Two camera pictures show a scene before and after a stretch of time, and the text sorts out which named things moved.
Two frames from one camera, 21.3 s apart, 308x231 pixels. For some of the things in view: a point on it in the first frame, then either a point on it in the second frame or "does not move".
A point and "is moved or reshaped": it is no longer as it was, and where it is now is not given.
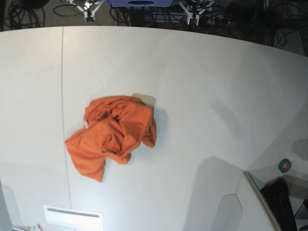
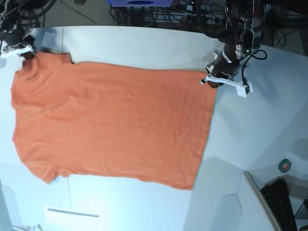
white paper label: x=74 y=218 does not move
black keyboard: x=276 y=193 does not move
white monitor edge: x=263 y=202 does not move
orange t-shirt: x=114 y=127 is moved or reshaped
